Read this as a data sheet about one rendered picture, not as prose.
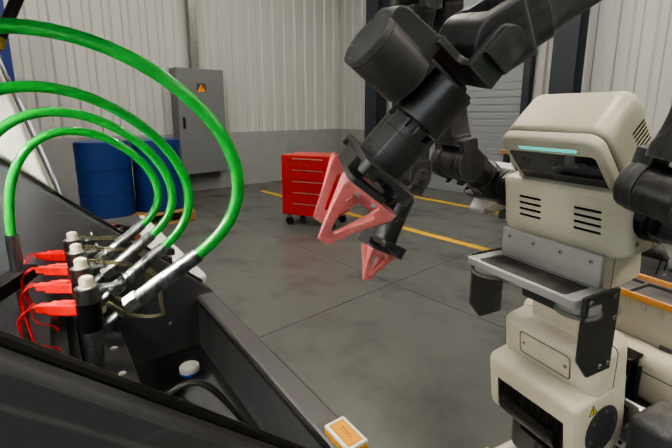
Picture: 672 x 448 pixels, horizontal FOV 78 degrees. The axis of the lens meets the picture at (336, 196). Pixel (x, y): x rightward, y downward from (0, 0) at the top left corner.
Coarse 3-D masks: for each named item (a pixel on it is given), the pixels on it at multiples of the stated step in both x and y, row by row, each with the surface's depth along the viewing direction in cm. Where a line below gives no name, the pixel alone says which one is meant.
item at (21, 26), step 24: (0, 24) 38; (24, 24) 38; (48, 24) 39; (96, 48) 40; (120, 48) 40; (144, 72) 41; (192, 96) 43; (216, 120) 44; (240, 168) 45; (240, 192) 46; (216, 240) 46
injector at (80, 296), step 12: (96, 288) 51; (84, 300) 50; (96, 300) 51; (84, 312) 51; (96, 312) 52; (84, 324) 51; (96, 324) 52; (108, 324) 53; (84, 336) 52; (96, 336) 52; (96, 348) 53; (96, 360) 53
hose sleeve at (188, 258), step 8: (192, 248) 46; (184, 256) 46; (192, 256) 46; (176, 264) 46; (184, 264) 46; (192, 264) 46; (160, 272) 46; (168, 272) 45; (176, 272) 46; (184, 272) 46; (152, 280) 46; (160, 280) 45; (168, 280) 46; (144, 288) 45; (152, 288) 45; (160, 288) 46; (136, 296) 45; (144, 296) 45; (152, 296) 46
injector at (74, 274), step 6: (90, 264) 59; (72, 270) 57; (78, 270) 57; (84, 270) 57; (90, 270) 58; (72, 276) 57; (78, 276) 57; (72, 282) 57; (72, 288) 57; (72, 294) 58; (102, 294) 60; (108, 294) 60; (102, 300) 60; (108, 300) 60; (102, 306) 60; (84, 342) 59; (84, 348) 60
